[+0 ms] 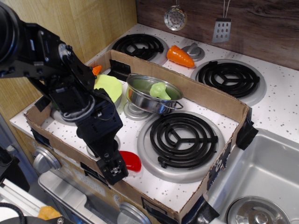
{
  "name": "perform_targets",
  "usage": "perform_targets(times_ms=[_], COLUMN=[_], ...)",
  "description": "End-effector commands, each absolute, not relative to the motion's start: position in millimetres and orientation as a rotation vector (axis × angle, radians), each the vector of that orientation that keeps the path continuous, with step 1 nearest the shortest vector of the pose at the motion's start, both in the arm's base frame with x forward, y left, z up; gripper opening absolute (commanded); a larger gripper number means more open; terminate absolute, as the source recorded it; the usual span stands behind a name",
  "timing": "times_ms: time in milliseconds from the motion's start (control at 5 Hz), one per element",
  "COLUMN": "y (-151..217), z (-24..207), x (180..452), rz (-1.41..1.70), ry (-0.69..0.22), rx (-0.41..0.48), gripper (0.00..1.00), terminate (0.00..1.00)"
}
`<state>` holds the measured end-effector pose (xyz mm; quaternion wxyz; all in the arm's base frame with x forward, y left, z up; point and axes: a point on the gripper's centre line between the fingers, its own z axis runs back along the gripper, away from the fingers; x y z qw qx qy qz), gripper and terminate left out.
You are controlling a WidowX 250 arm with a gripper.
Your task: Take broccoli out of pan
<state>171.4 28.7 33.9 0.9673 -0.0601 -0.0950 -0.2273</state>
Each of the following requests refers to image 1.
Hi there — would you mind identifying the hanging silver strainer ladle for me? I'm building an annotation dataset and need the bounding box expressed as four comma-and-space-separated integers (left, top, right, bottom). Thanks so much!
164, 0, 187, 31

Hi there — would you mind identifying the front left burner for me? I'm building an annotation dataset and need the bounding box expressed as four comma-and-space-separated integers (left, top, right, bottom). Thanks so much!
50, 96, 121, 126

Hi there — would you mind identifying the orange toy carrot with stem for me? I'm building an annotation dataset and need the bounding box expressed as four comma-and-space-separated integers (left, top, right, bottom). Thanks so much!
92, 65, 102, 76

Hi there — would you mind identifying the sink drain strainer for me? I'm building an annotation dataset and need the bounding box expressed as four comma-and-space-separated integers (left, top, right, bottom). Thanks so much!
225, 196, 290, 224

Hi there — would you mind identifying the silver stove knob front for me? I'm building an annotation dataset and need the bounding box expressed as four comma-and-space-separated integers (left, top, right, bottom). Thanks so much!
86, 136, 121, 160

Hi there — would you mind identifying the yellow-green plastic plate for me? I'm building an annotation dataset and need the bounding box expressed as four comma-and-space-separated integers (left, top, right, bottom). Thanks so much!
94, 74, 122, 103

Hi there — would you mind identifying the steel sink basin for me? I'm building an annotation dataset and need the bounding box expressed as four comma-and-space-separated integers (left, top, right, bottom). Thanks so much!
208, 129, 299, 224

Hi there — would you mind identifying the silver stove knob centre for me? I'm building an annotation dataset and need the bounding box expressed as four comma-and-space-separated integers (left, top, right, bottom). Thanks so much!
123, 102, 154, 121

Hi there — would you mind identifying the back left black burner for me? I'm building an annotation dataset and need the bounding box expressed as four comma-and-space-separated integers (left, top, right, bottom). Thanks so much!
108, 34, 169, 65

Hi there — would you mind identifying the oven front knob left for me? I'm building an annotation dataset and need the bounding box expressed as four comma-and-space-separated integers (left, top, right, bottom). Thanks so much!
33, 146, 62, 174

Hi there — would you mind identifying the back right black burner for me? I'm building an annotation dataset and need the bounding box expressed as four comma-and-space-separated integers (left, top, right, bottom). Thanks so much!
190, 59, 267, 106

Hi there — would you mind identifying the front right black burner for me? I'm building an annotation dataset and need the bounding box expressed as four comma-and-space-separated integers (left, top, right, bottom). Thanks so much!
137, 111, 225, 183

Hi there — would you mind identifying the oven front knob right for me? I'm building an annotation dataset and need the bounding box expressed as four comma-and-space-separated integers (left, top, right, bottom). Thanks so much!
117, 202, 151, 224

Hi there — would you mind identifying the orange toy carrot piece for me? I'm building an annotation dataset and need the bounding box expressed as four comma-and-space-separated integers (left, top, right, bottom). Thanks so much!
166, 45, 195, 68

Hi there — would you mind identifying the silver stove knob back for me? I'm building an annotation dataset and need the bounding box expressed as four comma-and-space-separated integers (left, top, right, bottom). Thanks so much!
182, 43, 205, 62

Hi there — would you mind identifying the silver stove knob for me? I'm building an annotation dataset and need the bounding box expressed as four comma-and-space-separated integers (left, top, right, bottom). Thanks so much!
86, 136, 121, 160
182, 43, 205, 62
123, 102, 154, 121

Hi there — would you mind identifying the yellow sponge piece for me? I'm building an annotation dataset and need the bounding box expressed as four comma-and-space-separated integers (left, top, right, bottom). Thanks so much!
37, 206, 61, 220

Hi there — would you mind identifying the oven knob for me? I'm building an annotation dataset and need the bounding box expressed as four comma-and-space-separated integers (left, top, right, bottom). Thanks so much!
117, 202, 151, 224
33, 146, 62, 174

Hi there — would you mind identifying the hanging silver spatula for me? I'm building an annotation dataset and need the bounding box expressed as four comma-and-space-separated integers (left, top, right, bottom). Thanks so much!
212, 0, 231, 43

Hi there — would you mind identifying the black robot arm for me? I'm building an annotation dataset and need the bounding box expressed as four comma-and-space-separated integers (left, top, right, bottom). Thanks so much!
0, 4, 128, 185

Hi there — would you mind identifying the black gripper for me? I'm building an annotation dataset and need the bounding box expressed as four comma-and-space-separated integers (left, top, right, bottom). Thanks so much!
76, 121, 128, 185

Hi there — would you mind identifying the red toy sushi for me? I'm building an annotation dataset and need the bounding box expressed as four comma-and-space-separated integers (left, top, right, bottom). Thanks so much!
120, 151, 142, 173

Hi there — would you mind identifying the green toy broccoli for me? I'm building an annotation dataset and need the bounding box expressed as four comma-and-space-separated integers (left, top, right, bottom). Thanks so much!
149, 82, 171, 100

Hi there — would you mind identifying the small steel pan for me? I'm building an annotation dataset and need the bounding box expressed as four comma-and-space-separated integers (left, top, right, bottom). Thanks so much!
126, 73, 184, 114

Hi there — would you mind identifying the cardboard fence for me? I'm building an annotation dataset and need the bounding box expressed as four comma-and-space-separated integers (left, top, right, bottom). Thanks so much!
25, 50, 251, 224

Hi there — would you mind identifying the oven door handle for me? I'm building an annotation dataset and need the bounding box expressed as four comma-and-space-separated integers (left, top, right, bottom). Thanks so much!
38, 171, 130, 224

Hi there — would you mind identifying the black burner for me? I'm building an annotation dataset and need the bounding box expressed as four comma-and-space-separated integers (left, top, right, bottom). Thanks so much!
137, 111, 225, 183
108, 34, 169, 65
190, 59, 267, 106

